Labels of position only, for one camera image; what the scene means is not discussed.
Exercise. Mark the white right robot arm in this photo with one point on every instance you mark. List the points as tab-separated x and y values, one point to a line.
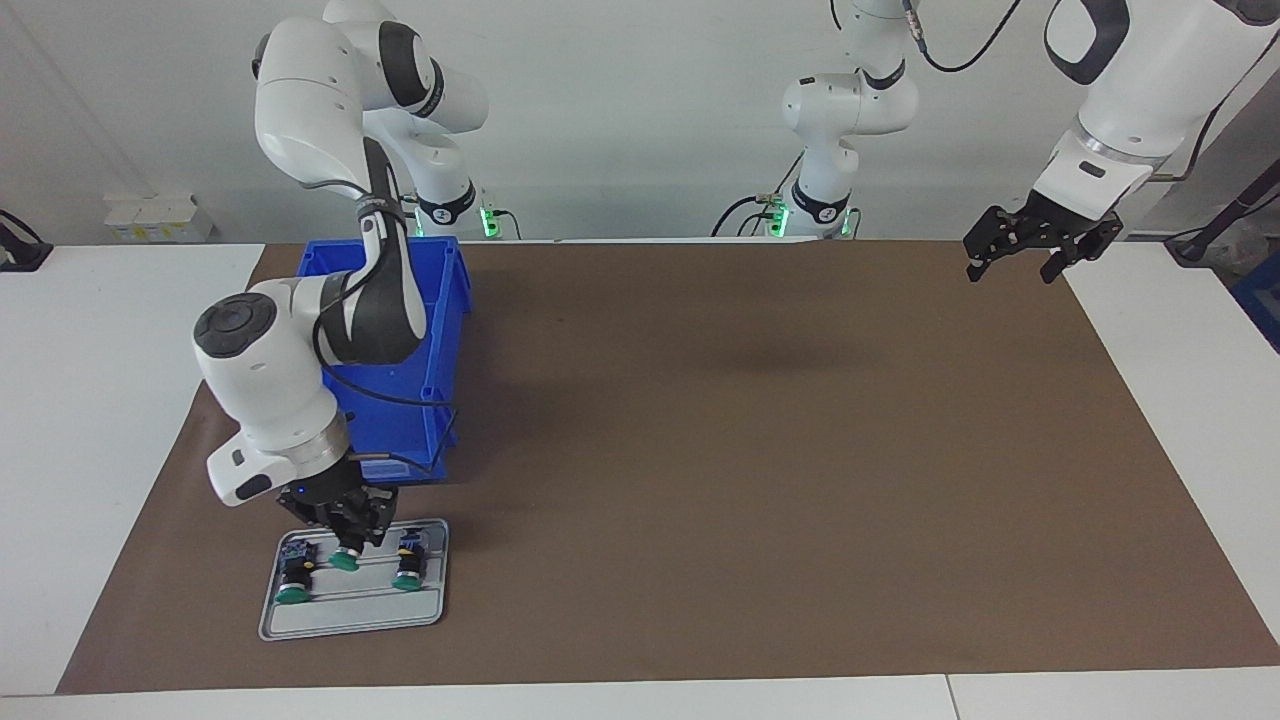
270	380

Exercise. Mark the grey metal tray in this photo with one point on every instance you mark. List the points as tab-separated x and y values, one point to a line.
350	615

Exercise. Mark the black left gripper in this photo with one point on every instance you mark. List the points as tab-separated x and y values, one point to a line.
1050	225

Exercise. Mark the black pole stand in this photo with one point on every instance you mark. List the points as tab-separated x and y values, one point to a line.
1235	212

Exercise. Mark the brown table mat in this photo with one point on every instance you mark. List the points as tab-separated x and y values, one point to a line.
700	500

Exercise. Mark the white wall box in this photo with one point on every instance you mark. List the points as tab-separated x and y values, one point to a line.
150	220

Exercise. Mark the green push button switch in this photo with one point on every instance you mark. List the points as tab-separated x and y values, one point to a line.
294	578
346	562
409	565

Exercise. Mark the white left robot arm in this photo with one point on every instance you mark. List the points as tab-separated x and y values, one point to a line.
1130	90

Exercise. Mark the blue crate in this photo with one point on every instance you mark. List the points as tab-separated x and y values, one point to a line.
1262	300

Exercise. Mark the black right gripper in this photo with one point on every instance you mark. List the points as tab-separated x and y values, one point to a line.
335	495

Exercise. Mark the blue plastic storage bin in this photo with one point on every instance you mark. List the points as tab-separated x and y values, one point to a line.
445	300

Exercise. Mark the black clamp stand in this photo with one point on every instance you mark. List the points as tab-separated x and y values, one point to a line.
20	255

